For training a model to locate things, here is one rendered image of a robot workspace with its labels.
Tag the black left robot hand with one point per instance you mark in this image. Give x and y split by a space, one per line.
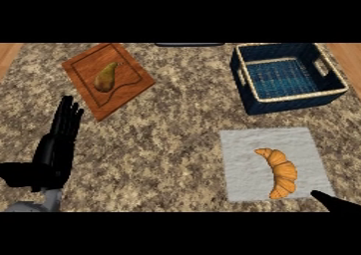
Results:
55 149

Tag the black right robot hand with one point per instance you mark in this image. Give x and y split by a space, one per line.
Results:
338 203

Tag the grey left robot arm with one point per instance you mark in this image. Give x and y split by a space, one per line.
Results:
43 203

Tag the orange croissant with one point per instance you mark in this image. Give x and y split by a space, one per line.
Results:
281 172

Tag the dark blue wicker basket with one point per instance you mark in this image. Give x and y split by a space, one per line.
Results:
283 78

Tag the brown wooden cutting board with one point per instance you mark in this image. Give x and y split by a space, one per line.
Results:
123 86

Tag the green-brown pear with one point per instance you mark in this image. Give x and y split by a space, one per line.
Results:
105 78

